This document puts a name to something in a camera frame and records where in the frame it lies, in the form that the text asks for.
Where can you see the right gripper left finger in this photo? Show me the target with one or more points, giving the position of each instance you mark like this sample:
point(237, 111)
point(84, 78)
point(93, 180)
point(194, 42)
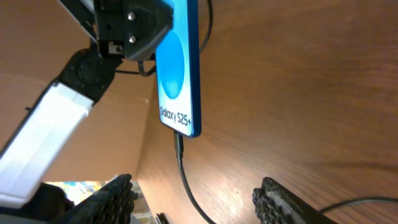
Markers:
point(111, 204)

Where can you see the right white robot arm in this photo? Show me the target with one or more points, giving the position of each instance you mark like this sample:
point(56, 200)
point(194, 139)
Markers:
point(48, 203)

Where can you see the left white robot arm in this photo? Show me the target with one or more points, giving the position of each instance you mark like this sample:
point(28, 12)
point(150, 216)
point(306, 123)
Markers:
point(60, 108)

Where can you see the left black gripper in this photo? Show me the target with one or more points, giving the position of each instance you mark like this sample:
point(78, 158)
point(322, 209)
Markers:
point(128, 29)

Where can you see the blue Galaxy smartphone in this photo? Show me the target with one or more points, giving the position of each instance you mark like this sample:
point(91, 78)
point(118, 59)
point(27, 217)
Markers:
point(178, 71)

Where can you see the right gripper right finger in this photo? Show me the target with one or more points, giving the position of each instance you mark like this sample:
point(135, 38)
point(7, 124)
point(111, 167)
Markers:
point(275, 204)

